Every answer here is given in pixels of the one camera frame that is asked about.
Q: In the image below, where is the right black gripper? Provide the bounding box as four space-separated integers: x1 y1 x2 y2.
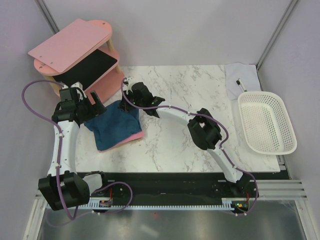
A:
118 89 144 113

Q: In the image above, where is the dark blue t shirt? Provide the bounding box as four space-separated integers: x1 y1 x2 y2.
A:
84 100 143 150

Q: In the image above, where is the pink t shirt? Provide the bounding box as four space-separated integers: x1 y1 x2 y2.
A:
98 131 145 153

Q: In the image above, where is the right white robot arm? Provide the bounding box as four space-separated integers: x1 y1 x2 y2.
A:
119 77 251 197

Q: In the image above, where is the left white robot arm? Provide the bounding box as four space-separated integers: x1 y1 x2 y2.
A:
38 82 110 211

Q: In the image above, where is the black mat on shelf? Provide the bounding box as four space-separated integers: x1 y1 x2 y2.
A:
53 49 117 90

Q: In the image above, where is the pink wooden shelf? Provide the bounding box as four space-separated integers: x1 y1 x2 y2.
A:
28 18 124 103

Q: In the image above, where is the black white marker pen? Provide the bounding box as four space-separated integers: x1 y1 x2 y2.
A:
236 78 247 92

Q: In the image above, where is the white cloth in corner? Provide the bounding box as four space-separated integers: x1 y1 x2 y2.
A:
224 62 261 101

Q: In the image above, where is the white plastic laundry basket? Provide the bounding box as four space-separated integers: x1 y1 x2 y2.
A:
237 91 298 155

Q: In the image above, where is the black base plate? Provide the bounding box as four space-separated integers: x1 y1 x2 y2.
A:
81 170 260 200

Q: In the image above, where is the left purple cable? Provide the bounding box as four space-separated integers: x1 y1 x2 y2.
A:
21 80 133 228

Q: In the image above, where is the white cable duct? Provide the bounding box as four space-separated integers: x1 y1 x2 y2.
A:
78 198 247 211

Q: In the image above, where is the aluminium rail frame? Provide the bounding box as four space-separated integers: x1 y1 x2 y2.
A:
34 178 308 201

